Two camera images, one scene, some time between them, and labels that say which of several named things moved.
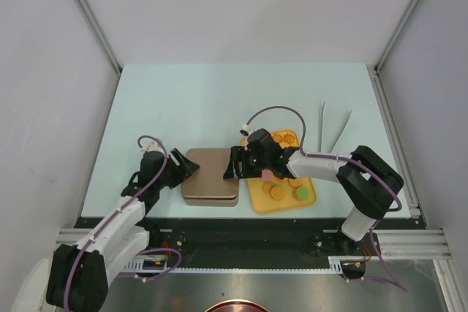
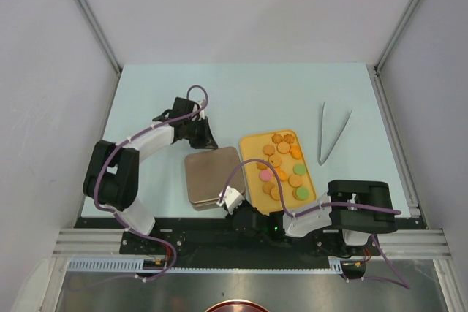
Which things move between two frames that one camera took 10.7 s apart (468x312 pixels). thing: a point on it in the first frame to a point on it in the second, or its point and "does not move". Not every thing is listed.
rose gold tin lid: x=208 y=181 does not move
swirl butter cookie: x=289 y=138 does not move
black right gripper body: x=254 y=164 to x=245 y=205
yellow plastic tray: x=281 y=194 does not move
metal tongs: x=338 y=137 does not move
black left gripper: x=185 y=168 to x=206 y=141
